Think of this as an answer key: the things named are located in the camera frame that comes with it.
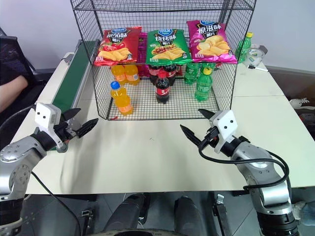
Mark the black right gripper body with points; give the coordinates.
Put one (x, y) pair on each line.
(211, 138)

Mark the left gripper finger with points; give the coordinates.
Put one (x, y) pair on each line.
(72, 113)
(87, 126)

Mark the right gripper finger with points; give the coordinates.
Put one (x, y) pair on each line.
(192, 135)
(206, 113)

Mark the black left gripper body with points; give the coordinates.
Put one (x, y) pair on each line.
(64, 129)

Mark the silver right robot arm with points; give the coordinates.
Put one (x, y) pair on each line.
(261, 167)

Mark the person's bare forearm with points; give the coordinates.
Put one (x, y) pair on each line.
(12, 82)

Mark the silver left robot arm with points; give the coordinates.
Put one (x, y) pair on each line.
(17, 157)

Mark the green conveyor belt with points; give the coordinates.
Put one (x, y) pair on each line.
(71, 78)

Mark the green soda bottle yellow cap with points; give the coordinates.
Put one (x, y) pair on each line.
(203, 86)
(243, 49)

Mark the orange soda bottle blue cap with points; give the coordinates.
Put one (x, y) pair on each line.
(121, 99)

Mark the cola bottle red cap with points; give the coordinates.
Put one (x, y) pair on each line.
(162, 91)

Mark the black and white marker pen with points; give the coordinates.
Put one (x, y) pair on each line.
(258, 68)

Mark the purple potato chips bag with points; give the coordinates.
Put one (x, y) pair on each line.
(211, 41)

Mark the green potato chips bag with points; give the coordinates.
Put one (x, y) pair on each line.
(167, 46)

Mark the black mesh office chair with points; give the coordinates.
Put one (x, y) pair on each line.
(17, 54)

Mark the red potato chips bag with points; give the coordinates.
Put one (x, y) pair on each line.
(118, 46)

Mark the magenta snack bag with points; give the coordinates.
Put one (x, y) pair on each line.
(142, 51)

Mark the dark rounded shape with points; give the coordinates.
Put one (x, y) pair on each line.
(128, 214)

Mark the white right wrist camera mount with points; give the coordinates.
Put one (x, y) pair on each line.
(225, 125)

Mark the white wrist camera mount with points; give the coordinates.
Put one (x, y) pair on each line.
(225, 125)
(45, 115)

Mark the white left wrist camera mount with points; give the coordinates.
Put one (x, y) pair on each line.
(45, 115)

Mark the black table leg bracket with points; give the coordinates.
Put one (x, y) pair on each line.
(87, 216)
(221, 214)

